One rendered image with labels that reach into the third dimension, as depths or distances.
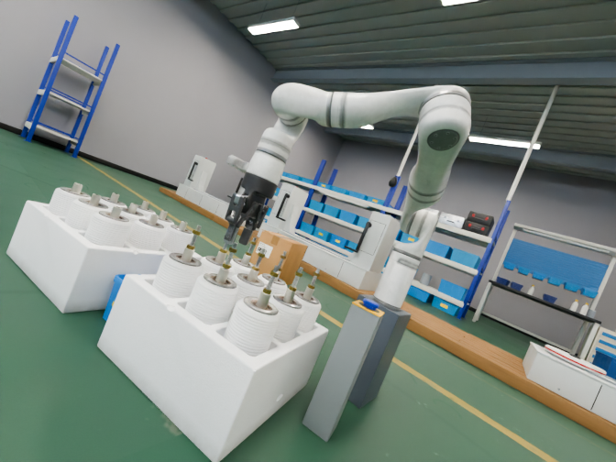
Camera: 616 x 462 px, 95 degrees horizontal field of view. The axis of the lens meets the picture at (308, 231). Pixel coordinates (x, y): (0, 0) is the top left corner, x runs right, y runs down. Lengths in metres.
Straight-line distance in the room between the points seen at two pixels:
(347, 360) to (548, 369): 1.83
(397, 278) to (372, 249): 1.74
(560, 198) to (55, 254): 9.16
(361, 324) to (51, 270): 0.82
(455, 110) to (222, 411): 0.67
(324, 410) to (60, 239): 0.81
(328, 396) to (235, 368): 0.28
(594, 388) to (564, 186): 7.25
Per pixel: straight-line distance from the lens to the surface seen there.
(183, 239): 1.08
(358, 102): 0.62
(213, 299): 0.63
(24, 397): 0.71
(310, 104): 0.62
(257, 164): 0.61
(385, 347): 0.92
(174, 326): 0.65
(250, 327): 0.57
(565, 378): 2.43
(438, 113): 0.60
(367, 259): 2.67
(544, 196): 9.20
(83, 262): 0.91
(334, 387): 0.75
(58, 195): 1.15
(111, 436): 0.65
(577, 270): 6.46
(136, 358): 0.74
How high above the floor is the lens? 0.44
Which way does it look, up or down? 1 degrees down
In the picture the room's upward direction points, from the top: 23 degrees clockwise
